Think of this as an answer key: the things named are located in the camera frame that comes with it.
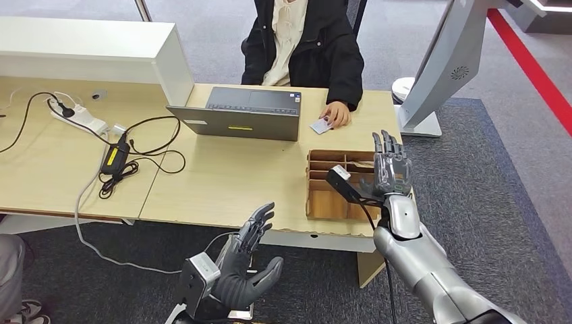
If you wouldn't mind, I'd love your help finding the black power cable with plug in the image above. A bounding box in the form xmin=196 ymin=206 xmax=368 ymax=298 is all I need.
xmin=0 ymin=92 xmax=76 ymax=155

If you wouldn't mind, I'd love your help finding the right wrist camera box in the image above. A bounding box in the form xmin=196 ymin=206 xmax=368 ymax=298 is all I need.
xmin=325 ymin=164 xmax=368 ymax=206

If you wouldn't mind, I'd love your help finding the grey laptop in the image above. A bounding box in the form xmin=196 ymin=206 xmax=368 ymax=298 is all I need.
xmin=166 ymin=86 xmax=302 ymax=142

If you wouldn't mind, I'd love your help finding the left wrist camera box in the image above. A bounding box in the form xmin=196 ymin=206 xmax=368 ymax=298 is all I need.
xmin=176 ymin=252 xmax=222 ymax=319

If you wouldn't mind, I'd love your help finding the silver kiosk stand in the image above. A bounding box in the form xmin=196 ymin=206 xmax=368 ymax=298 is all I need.
xmin=391 ymin=0 xmax=523 ymax=138

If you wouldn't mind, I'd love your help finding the long grey cable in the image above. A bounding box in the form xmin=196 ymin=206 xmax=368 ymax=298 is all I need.
xmin=74 ymin=134 xmax=233 ymax=276

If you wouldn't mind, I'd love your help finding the person's left hand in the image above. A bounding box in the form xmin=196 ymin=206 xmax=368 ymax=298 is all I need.
xmin=319 ymin=101 xmax=352 ymax=130

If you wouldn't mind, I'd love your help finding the white power strip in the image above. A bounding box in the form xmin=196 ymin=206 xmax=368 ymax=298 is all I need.
xmin=48 ymin=99 xmax=109 ymax=136

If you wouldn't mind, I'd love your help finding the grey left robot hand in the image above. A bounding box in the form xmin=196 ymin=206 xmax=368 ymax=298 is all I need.
xmin=213 ymin=202 xmax=285 ymax=309

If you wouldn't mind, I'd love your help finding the white ID card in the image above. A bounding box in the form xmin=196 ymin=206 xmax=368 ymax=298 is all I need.
xmin=309 ymin=117 xmax=335 ymax=136

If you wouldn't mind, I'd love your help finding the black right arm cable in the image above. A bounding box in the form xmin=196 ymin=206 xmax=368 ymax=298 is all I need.
xmin=355 ymin=198 xmax=399 ymax=324

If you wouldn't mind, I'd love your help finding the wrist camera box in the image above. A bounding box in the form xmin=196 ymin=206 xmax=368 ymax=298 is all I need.
xmin=325 ymin=164 xmax=368 ymax=206
xmin=176 ymin=252 xmax=222 ymax=319

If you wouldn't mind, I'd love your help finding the white grey display platform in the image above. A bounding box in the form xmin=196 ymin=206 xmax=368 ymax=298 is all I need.
xmin=507 ymin=0 xmax=572 ymax=36

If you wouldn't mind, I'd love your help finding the black adapter cable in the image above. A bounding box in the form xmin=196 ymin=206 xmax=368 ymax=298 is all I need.
xmin=91 ymin=116 xmax=187 ymax=200

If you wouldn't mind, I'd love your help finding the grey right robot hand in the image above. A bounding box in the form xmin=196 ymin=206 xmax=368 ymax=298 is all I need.
xmin=360 ymin=130 xmax=413 ymax=200

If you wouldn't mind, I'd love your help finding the white desk partition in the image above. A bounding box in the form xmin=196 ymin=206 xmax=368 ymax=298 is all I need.
xmin=0 ymin=17 xmax=195 ymax=107

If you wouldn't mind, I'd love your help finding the grey metal pole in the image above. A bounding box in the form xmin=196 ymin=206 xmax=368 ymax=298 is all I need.
xmin=134 ymin=0 xmax=153 ymax=23

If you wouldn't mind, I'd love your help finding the person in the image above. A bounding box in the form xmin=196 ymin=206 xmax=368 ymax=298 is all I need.
xmin=0 ymin=234 xmax=51 ymax=324
xmin=240 ymin=0 xmax=365 ymax=130

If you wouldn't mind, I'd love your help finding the wooden desk side panel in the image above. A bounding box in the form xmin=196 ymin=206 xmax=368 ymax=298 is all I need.
xmin=356 ymin=250 xmax=387 ymax=290

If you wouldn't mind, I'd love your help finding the black power adapter yellow label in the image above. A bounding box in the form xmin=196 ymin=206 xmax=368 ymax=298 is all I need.
xmin=100 ymin=134 xmax=132 ymax=176

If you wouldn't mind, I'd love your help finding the wooden compartment organizer box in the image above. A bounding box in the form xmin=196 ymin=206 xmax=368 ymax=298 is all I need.
xmin=305 ymin=149 xmax=385 ymax=222

